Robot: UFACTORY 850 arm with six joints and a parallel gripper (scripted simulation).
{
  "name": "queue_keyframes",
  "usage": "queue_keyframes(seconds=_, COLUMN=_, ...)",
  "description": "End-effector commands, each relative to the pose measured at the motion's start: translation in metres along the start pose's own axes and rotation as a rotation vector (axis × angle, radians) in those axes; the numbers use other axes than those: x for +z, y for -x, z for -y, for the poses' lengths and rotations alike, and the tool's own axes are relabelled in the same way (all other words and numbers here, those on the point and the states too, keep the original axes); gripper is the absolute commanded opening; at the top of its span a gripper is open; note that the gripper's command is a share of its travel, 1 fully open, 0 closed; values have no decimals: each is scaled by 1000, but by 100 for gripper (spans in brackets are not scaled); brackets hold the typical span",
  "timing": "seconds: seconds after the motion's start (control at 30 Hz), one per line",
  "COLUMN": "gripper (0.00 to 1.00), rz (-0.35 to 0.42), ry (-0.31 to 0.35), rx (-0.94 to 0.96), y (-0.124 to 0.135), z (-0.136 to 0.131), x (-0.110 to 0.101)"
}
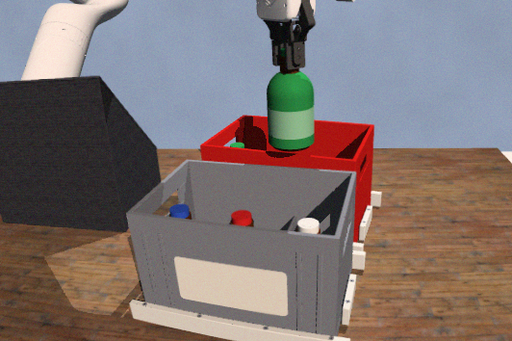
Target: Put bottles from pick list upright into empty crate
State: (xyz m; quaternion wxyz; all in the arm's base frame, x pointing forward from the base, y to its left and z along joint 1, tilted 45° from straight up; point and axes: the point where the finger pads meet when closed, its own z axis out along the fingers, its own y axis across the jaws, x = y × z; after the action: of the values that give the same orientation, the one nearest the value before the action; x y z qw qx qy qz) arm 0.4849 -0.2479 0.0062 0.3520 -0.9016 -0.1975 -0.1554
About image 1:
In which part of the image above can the red bottle with pink label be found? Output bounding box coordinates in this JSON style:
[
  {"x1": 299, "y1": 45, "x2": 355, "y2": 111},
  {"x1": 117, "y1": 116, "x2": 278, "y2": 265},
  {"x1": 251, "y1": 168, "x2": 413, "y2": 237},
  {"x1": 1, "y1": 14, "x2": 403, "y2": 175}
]
[{"x1": 230, "y1": 210, "x2": 254, "y2": 226}]

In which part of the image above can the grey plastic crate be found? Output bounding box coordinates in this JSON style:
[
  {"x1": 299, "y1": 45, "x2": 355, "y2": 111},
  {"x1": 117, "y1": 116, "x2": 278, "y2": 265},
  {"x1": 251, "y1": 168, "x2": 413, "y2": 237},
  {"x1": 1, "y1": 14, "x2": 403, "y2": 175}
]
[{"x1": 126, "y1": 159, "x2": 357, "y2": 337}]

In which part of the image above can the red crate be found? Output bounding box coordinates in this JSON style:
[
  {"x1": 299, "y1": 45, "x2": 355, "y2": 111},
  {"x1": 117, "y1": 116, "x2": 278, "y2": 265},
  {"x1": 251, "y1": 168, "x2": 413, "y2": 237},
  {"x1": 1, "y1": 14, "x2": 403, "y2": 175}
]
[{"x1": 200, "y1": 115, "x2": 374, "y2": 243}]

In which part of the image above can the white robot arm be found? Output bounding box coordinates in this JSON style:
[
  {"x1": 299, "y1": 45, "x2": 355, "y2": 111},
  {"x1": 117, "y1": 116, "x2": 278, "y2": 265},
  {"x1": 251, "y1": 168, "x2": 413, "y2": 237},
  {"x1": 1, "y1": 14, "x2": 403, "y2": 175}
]
[{"x1": 21, "y1": 0, "x2": 129, "y2": 80}]

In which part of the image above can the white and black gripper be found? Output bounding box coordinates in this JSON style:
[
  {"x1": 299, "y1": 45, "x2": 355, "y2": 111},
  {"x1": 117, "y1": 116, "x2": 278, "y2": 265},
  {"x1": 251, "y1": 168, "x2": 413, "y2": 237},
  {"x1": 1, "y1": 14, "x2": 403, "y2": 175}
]
[{"x1": 256, "y1": 0, "x2": 316, "y2": 69}]

